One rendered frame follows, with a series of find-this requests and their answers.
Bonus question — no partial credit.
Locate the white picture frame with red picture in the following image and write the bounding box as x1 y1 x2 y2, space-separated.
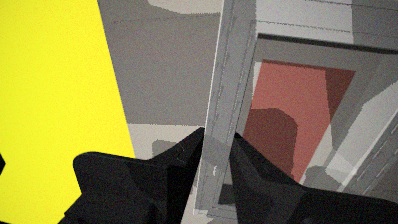
193 0 398 223

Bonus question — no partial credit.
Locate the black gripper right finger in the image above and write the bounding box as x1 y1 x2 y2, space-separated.
229 132 398 224

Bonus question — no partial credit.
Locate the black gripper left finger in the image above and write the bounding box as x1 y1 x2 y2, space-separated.
73 127 205 224

